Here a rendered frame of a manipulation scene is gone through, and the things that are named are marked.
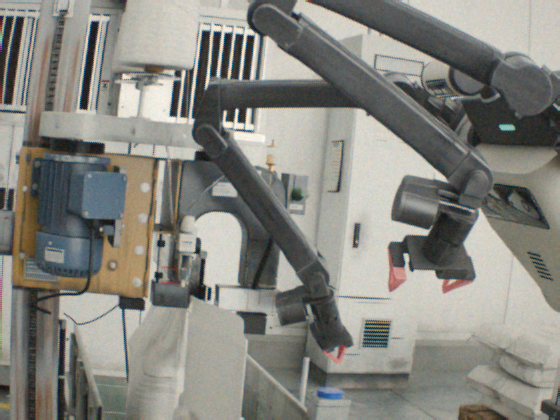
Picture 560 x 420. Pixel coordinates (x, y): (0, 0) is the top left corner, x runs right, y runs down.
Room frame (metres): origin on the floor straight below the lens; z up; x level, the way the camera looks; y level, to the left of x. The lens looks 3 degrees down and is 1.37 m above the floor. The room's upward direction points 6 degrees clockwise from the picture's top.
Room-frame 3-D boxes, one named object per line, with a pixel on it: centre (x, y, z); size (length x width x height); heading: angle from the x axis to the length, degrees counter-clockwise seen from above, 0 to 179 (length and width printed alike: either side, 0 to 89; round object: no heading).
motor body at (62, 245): (2.02, 0.43, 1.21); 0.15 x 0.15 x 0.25
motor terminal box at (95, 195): (1.94, 0.36, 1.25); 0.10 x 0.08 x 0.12; 130
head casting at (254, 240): (2.38, 0.14, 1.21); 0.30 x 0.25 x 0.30; 15
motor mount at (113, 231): (2.10, 0.37, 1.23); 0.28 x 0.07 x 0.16; 15
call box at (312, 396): (2.20, -0.15, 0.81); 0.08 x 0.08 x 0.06; 15
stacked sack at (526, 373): (4.79, -1.45, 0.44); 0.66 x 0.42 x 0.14; 9
